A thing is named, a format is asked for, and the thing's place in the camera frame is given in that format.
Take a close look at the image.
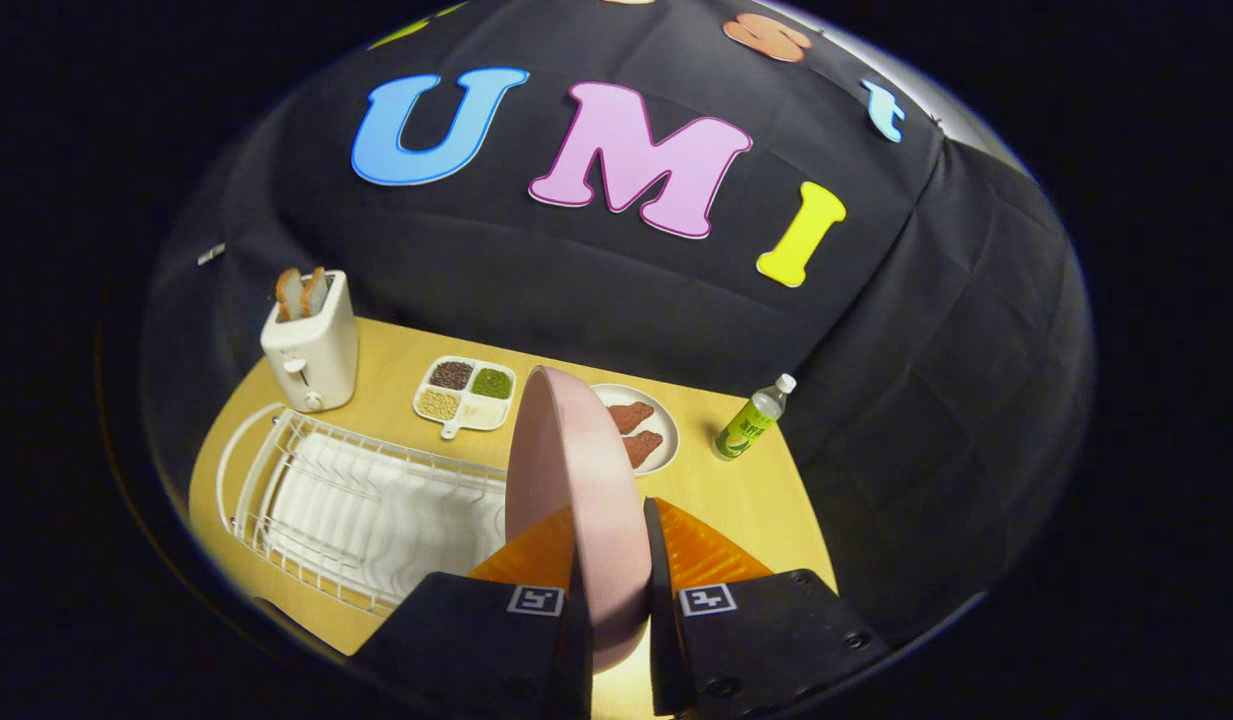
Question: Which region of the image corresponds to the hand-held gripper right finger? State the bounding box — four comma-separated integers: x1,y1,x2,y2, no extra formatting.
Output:
643,497,892,718

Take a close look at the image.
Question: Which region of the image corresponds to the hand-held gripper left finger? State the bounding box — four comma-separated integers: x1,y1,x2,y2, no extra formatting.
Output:
351,505,595,720

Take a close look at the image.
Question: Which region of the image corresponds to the pink plate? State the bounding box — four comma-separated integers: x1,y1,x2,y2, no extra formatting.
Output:
504,365,654,673

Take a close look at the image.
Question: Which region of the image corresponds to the white wire dish rack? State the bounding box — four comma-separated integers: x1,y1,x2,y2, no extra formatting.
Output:
216,403,509,616

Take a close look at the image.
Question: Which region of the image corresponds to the white plate with meat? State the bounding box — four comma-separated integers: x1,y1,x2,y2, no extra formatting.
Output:
588,384,680,476

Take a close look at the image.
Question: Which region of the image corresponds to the green label drink bottle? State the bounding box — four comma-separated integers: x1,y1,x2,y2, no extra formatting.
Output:
714,374,797,461

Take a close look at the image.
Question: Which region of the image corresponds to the white divided grain tray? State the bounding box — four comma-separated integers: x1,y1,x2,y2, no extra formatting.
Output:
413,356,517,441

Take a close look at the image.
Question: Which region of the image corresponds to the black backdrop cloth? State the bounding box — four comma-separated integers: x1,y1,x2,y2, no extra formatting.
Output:
141,0,1095,641

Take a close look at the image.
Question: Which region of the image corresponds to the white toaster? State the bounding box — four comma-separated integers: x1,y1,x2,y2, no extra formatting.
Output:
260,270,360,413

